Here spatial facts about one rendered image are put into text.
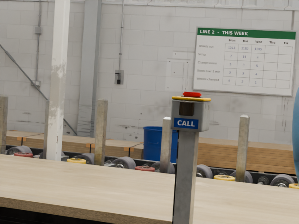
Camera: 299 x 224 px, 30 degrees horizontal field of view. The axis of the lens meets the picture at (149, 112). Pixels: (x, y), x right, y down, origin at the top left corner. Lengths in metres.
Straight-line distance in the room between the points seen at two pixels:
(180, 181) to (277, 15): 7.17
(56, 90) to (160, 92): 6.06
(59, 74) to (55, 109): 0.14
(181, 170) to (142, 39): 7.32
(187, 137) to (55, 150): 1.27
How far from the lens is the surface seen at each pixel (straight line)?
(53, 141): 2.39
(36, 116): 9.00
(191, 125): 1.16
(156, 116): 8.40
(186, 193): 1.20
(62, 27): 2.38
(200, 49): 8.28
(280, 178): 2.64
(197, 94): 1.18
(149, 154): 6.69
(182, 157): 1.19
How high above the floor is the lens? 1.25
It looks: 3 degrees down
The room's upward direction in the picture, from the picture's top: 4 degrees clockwise
